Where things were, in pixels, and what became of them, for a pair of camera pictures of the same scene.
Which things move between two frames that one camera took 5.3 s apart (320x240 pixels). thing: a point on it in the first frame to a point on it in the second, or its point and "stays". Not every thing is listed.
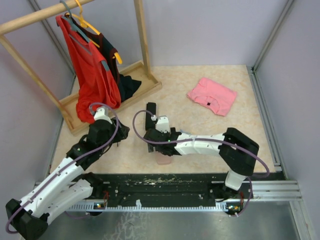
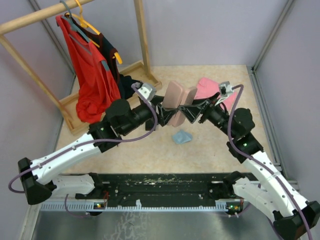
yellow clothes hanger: x=85 y=24 stays
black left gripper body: x=112 y=130 to x=141 y=114
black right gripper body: x=160 y=149 to x=215 y=115
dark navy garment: x=107 y=51 stays
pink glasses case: x=162 y=159 to x=174 y=96
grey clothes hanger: x=70 y=21 stays
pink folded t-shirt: x=210 y=94 stays
